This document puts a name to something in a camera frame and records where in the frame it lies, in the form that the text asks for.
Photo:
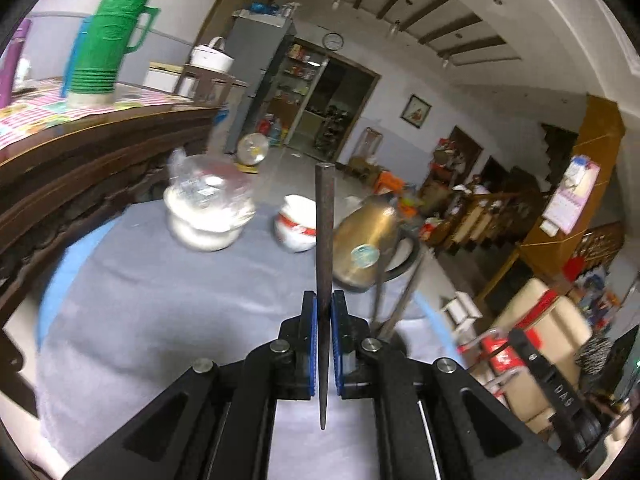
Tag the green thermos flask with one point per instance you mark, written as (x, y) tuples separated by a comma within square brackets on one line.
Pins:
[(107, 35)]

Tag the blue bag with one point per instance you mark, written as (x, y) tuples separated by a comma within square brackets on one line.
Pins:
[(265, 7)]

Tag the red plastic chair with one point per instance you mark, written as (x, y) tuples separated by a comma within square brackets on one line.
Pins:
[(505, 360)]

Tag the gold electric kettle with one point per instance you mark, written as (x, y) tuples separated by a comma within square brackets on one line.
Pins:
[(365, 230)]

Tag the small white stool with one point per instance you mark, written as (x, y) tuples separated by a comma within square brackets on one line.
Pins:
[(462, 310)]

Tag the beige sofa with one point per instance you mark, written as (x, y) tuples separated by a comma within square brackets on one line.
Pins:
[(560, 320)]

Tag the round wall clock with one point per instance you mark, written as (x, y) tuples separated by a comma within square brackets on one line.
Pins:
[(333, 41)]

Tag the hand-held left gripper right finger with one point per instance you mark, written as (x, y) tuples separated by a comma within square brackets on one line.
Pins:
[(337, 345)]

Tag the grey refrigerator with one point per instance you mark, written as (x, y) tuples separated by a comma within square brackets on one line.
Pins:
[(255, 80)]

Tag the shelf of goods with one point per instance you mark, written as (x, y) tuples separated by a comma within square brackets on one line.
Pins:
[(295, 90)]

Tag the round floor fan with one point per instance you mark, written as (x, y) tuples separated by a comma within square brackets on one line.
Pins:
[(252, 149)]

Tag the black patterned cloth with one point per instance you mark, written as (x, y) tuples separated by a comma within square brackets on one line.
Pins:
[(592, 357)]

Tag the light wooden chair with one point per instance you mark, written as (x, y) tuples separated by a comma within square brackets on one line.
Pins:
[(367, 152)]

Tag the blue table cover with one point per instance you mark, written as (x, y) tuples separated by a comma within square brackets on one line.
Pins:
[(65, 270)]

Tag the orange box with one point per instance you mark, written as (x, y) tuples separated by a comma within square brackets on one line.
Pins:
[(386, 182)]

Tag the purple bottle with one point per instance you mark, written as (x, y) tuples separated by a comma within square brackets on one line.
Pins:
[(12, 60)]

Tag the dark wooden chair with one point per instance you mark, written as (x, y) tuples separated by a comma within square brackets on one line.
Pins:
[(205, 85)]

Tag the orange wooden pillar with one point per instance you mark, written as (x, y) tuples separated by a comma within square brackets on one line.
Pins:
[(565, 260)]

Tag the white rice cooker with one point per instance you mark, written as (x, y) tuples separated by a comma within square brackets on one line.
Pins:
[(212, 57)]

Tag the dark wooden sideboard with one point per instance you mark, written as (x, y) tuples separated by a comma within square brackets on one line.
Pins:
[(75, 170)]

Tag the blue thermos flask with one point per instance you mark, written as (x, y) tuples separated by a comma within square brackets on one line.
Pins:
[(75, 55)]

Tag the grey tablecloth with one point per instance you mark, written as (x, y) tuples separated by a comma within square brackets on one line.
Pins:
[(175, 320)]

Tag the patterned pink cloth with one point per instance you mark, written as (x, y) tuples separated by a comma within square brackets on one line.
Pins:
[(40, 110)]

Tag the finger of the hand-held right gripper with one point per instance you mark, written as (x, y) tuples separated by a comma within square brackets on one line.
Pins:
[(537, 365)]

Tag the cream box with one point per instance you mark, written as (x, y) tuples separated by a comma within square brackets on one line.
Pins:
[(165, 75)]

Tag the wooden stair railing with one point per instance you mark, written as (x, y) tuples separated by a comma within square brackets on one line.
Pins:
[(490, 220)]

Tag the wall calendar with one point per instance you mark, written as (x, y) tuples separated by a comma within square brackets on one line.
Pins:
[(570, 197)]

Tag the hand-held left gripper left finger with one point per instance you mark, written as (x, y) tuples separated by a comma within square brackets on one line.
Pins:
[(313, 345)]

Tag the clear plastic cover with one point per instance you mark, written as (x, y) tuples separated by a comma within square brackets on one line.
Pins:
[(210, 185)]

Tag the white bowl red band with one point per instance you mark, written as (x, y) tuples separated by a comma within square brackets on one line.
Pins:
[(292, 224)]

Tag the framed wall picture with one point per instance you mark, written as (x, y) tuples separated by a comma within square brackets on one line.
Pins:
[(416, 111)]

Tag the shoe rack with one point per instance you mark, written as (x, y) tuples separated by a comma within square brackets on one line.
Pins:
[(332, 127)]

